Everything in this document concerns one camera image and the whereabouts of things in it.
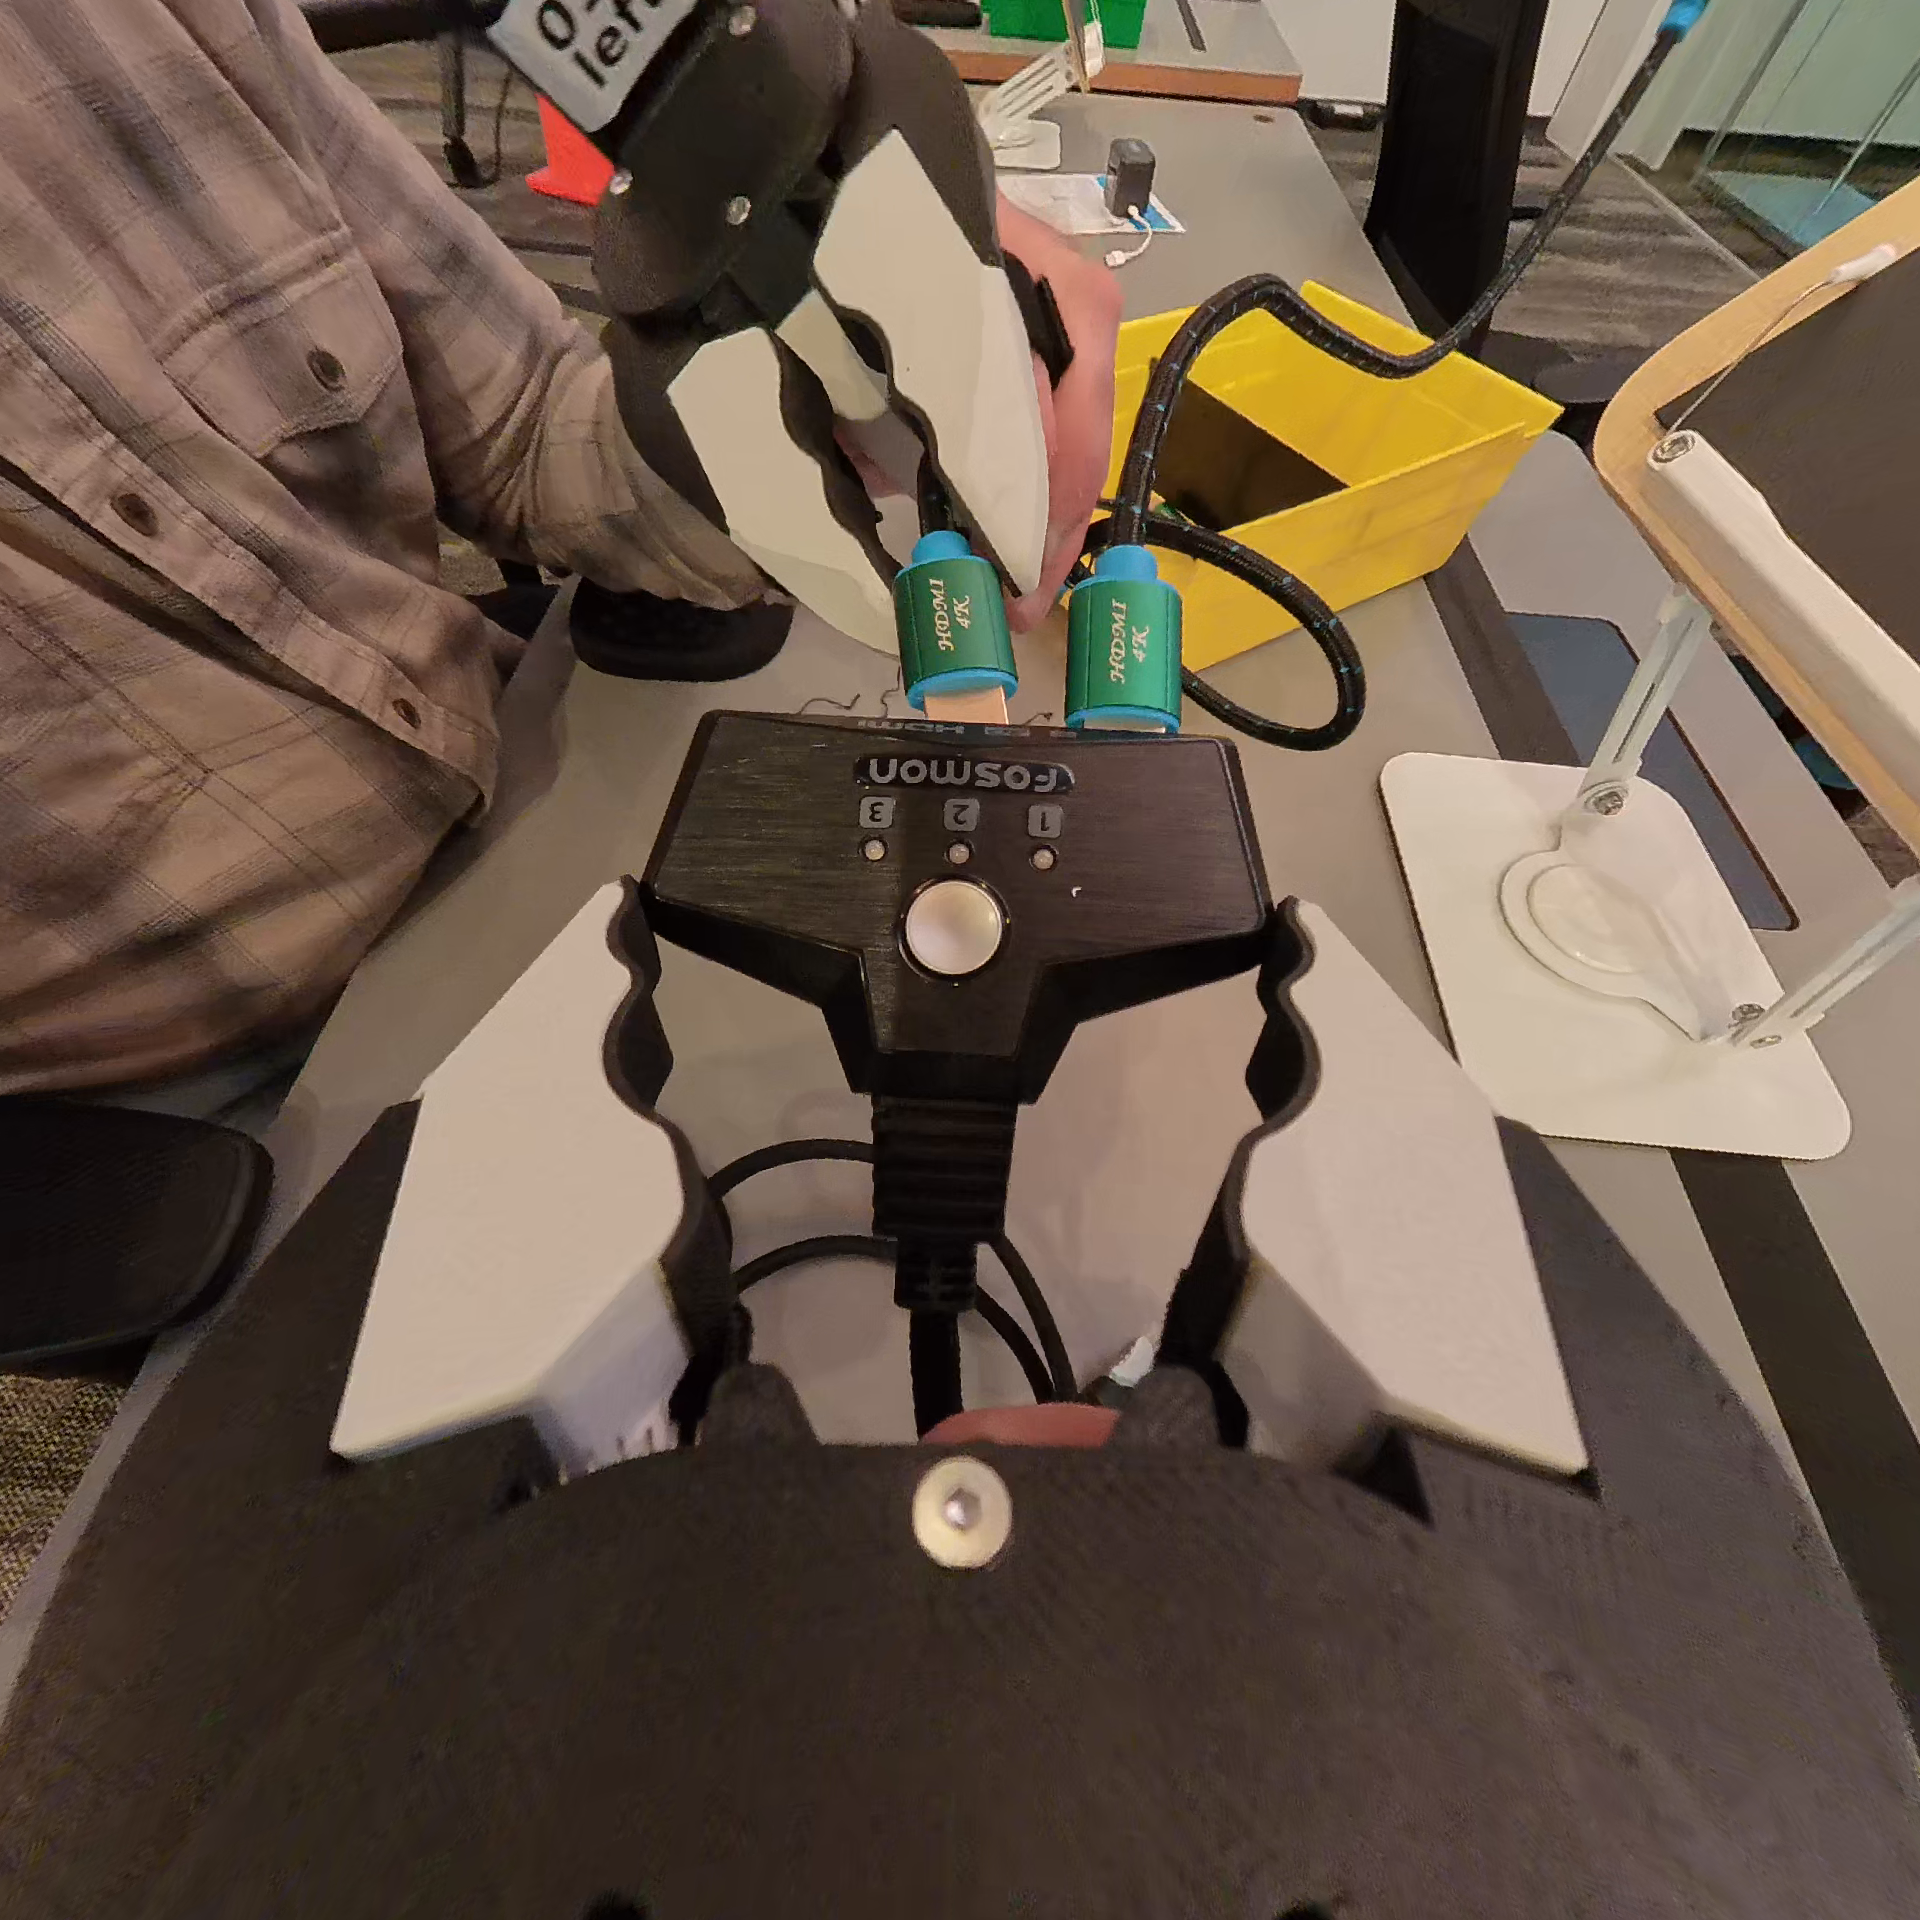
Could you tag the person's left hand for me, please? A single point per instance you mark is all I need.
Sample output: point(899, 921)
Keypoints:
point(1087, 362)

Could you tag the green plastic bin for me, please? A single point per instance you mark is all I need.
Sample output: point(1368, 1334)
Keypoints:
point(1052, 16)

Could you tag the yellow plastic bin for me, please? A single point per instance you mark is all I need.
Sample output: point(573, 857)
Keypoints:
point(1440, 480)

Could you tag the black board with wooden edge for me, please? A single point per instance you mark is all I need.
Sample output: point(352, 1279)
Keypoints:
point(1846, 422)

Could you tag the black textured pad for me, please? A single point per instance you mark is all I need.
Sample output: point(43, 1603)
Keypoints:
point(675, 635)

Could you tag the person's torso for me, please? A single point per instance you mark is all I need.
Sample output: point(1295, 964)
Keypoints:
point(211, 539)

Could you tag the person's left forearm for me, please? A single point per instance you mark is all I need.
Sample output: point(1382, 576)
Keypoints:
point(573, 450)

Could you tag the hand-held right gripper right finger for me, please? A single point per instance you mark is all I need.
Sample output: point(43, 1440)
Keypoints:
point(1396, 1259)

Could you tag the black hdmi switch box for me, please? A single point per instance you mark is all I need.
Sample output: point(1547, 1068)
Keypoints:
point(781, 826)

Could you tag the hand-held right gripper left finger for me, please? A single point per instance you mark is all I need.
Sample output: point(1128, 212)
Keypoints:
point(510, 1259)

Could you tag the small orange cone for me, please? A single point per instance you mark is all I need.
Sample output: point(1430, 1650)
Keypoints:
point(566, 156)

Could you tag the white board holder bar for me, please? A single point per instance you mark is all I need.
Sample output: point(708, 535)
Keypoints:
point(1803, 602)

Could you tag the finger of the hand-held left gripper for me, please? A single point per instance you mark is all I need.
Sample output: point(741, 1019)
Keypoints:
point(766, 450)
point(948, 300)

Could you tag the black office chair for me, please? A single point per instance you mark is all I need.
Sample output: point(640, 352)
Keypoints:
point(1456, 151)

